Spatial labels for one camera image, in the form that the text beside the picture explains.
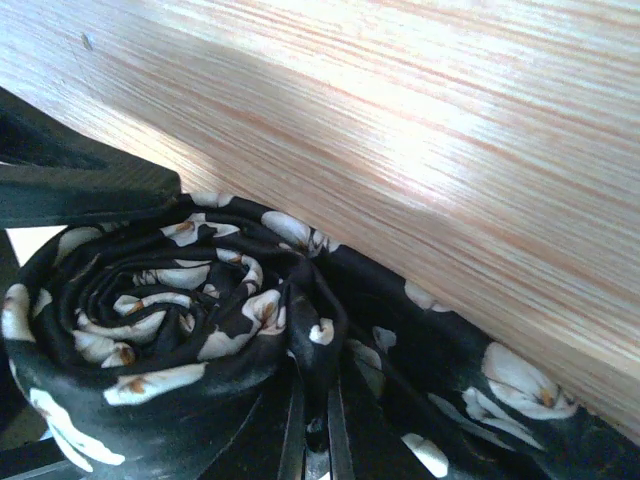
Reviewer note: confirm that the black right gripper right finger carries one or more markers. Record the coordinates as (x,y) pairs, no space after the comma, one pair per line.
(362,444)

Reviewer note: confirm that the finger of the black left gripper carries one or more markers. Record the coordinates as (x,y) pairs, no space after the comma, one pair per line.
(52,175)

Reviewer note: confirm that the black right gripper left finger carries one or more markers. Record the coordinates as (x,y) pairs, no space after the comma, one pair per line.
(271,443)

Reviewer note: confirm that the black white floral tie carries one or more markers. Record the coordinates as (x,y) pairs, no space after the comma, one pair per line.
(144,346)

